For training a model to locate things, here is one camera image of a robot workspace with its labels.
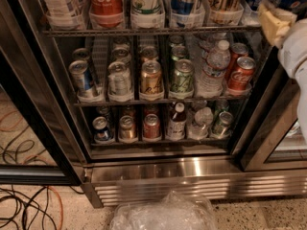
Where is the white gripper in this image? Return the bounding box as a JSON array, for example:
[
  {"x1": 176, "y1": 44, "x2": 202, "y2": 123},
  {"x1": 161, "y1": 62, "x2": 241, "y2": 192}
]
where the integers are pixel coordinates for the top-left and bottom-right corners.
[{"x1": 257, "y1": 0, "x2": 307, "y2": 80}]

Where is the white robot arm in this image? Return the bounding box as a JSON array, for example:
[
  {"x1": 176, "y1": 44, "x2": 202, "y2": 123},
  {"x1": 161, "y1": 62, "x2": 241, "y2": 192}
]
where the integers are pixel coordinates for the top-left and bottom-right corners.
[{"x1": 258, "y1": 0, "x2": 307, "y2": 140}]

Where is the rear red Coca-Cola can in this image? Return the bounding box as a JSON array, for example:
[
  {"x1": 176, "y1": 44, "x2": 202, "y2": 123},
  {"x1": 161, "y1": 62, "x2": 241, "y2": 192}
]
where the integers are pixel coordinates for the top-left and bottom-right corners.
[{"x1": 224, "y1": 42, "x2": 248, "y2": 81}]

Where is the red Coca-Cola can middle shelf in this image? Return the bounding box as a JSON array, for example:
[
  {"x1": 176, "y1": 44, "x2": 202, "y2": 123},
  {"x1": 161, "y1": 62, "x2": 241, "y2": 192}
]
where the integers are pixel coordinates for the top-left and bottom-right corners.
[{"x1": 227, "y1": 57, "x2": 256, "y2": 91}]

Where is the clear water bottle middle shelf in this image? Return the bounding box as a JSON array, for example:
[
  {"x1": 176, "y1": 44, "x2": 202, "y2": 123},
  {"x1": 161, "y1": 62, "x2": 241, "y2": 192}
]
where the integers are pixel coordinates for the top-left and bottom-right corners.
[{"x1": 200, "y1": 40, "x2": 230, "y2": 97}]

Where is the clear water bottle shelf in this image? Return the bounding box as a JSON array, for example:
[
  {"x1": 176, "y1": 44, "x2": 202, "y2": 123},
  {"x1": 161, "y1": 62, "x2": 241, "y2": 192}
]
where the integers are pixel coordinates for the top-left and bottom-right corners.
[
  {"x1": 200, "y1": 40, "x2": 230, "y2": 97},
  {"x1": 188, "y1": 107, "x2": 213, "y2": 140}
]

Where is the green can middle shelf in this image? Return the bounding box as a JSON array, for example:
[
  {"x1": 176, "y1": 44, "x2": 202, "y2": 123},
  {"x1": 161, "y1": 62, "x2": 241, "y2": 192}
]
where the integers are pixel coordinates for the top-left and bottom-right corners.
[{"x1": 170, "y1": 59, "x2": 194, "y2": 93}]

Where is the green can shelf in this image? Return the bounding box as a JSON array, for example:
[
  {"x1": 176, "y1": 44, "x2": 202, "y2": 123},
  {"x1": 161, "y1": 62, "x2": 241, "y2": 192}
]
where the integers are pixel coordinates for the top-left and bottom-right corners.
[
  {"x1": 212, "y1": 111, "x2": 233, "y2": 136},
  {"x1": 170, "y1": 59, "x2": 194, "y2": 93}
]

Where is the green can bottom shelf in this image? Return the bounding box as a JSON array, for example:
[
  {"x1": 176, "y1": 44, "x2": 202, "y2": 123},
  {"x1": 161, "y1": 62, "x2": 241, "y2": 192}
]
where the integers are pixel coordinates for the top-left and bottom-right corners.
[{"x1": 212, "y1": 111, "x2": 233, "y2": 136}]

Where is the clear water bottle bottom shelf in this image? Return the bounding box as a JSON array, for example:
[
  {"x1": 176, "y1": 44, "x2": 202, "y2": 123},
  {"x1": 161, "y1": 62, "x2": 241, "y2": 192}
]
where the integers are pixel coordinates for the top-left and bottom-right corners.
[{"x1": 188, "y1": 107, "x2": 213, "y2": 140}]

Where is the gold can middle shelf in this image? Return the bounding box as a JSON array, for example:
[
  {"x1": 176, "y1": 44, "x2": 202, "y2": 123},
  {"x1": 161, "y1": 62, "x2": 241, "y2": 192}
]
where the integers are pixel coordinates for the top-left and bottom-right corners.
[{"x1": 140, "y1": 60, "x2": 162, "y2": 95}]

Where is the stainless steel glass-door fridge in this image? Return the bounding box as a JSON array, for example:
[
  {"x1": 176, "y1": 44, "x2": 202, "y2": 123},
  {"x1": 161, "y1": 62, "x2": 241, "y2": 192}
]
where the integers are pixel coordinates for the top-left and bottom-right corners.
[{"x1": 0, "y1": 0, "x2": 307, "y2": 208}]

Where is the red can bottom shelf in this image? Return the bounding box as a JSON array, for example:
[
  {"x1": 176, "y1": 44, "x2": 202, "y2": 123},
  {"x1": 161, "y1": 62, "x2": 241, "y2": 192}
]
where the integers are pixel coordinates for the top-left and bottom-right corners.
[{"x1": 143, "y1": 114, "x2": 160, "y2": 139}]

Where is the silver white can middle shelf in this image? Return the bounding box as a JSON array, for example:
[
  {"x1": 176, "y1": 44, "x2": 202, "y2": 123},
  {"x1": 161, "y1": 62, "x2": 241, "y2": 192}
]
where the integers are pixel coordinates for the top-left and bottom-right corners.
[{"x1": 107, "y1": 61, "x2": 131, "y2": 96}]

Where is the gold can bottom shelf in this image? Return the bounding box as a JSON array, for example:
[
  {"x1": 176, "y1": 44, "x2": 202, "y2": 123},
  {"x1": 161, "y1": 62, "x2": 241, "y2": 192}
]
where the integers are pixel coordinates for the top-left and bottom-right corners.
[{"x1": 119, "y1": 115, "x2": 136, "y2": 139}]

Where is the rear silver can far left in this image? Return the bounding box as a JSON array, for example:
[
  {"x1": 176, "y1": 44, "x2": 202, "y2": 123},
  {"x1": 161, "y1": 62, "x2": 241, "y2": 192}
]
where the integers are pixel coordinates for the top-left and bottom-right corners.
[{"x1": 72, "y1": 48, "x2": 91, "y2": 61}]

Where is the blue silver can middle shelf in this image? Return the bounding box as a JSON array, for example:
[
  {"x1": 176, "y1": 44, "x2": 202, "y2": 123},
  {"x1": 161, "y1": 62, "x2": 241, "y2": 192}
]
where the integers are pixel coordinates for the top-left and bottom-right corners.
[{"x1": 68, "y1": 60, "x2": 98, "y2": 98}]

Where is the blue Pepsi can bottom shelf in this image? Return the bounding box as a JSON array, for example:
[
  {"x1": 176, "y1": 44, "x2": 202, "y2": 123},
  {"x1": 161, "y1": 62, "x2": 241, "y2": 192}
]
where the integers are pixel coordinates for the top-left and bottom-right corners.
[{"x1": 92, "y1": 116, "x2": 112, "y2": 142}]

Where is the white water bottle top shelf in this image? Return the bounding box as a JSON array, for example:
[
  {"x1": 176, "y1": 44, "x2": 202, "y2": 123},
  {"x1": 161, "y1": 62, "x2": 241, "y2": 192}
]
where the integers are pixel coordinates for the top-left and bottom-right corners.
[{"x1": 44, "y1": 0, "x2": 86, "y2": 31}]

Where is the dark juice bottle white cap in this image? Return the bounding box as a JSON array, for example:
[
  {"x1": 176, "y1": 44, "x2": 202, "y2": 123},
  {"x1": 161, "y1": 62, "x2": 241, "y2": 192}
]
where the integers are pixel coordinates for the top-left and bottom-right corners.
[{"x1": 167, "y1": 102, "x2": 186, "y2": 141}]

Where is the clear plastic bag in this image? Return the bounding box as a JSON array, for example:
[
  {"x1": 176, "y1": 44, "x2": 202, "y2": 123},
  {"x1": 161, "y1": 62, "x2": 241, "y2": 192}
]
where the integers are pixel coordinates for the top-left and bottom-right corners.
[{"x1": 109, "y1": 191, "x2": 218, "y2": 230}]

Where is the orange cable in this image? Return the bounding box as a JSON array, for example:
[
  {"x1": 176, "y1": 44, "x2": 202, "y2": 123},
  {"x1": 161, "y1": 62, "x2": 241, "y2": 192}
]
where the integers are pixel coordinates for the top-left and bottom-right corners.
[{"x1": 44, "y1": 185, "x2": 65, "y2": 230}]

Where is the black cable bundle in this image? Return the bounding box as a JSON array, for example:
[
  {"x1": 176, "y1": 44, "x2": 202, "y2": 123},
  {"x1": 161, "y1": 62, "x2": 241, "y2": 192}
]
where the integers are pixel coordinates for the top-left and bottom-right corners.
[{"x1": 0, "y1": 185, "x2": 85, "y2": 230}]

